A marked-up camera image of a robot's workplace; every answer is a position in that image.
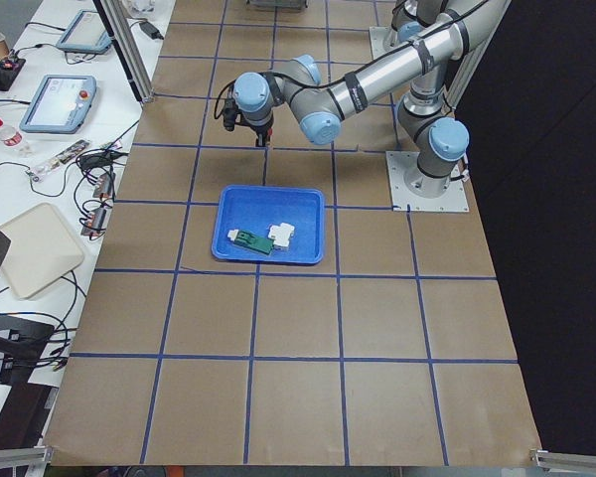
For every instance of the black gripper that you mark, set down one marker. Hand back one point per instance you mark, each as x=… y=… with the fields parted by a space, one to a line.
x=259 y=127

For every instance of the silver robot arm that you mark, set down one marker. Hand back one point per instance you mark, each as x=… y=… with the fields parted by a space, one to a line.
x=404 y=22
x=448 y=31

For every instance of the blue plastic tray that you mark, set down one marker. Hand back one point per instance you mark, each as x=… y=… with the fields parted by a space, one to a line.
x=257 y=208

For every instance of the white circuit breaker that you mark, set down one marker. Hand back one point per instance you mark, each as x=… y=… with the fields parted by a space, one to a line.
x=281 y=235

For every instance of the green white terminal block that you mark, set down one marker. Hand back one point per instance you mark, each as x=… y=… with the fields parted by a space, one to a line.
x=250 y=241

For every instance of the black power adapter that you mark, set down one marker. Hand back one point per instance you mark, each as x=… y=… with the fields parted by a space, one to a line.
x=151 y=31

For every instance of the near blue teach pendant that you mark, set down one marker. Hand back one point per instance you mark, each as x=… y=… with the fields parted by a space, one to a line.
x=60 y=104

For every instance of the blue teach pendant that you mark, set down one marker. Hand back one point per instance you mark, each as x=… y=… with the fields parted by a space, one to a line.
x=60 y=104
x=85 y=34

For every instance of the far blue teach pendant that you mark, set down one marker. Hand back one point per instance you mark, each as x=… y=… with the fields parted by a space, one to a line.
x=85 y=34

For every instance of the beige plastic tray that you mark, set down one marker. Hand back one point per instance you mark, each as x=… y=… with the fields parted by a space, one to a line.
x=42 y=249

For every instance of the plastic water bottle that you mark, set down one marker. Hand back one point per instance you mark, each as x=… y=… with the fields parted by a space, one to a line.
x=12 y=139

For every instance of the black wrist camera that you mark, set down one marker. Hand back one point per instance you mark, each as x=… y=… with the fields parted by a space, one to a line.
x=231 y=114

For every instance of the aluminium frame post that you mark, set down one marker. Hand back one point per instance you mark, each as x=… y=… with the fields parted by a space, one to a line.
x=116 y=26

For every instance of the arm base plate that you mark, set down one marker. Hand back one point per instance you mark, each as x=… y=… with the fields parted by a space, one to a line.
x=382 y=40
x=413 y=191

